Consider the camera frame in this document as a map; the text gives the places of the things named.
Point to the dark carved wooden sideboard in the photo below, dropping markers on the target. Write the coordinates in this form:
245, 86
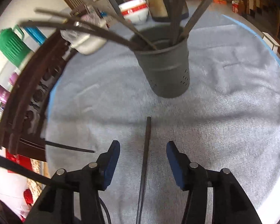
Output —
26, 108

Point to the blue thermos flask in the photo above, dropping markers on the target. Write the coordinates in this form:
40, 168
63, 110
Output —
35, 34

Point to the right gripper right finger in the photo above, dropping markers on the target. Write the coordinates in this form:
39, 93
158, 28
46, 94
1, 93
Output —
230, 202

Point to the grey table cloth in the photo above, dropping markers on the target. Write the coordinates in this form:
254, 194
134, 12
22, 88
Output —
229, 117

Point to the dark chopstick two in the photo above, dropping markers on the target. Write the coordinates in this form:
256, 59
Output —
195, 17

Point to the red white stacked bowls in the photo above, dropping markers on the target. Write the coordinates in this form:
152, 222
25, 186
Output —
135, 11

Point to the white basin with plastic bag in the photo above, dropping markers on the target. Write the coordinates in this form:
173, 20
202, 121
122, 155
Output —
84, 43

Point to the small white stool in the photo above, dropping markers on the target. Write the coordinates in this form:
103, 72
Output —
270, 41

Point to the green thermos jug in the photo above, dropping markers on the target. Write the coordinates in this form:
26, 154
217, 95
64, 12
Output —
13, 47

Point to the dark chopstick four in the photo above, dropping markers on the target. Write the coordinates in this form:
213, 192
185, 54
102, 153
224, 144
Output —
175, 20

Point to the dark grey utensil holder cup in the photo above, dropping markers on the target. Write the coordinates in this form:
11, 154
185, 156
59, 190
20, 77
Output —
166, 69

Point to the dark chopstick six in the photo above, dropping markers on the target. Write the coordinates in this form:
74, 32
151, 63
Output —
68, 147

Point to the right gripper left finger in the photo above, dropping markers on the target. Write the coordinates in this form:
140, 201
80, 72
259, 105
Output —
56, 202

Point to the gold black electric kettle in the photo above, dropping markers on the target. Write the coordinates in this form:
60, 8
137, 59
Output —
163, 0

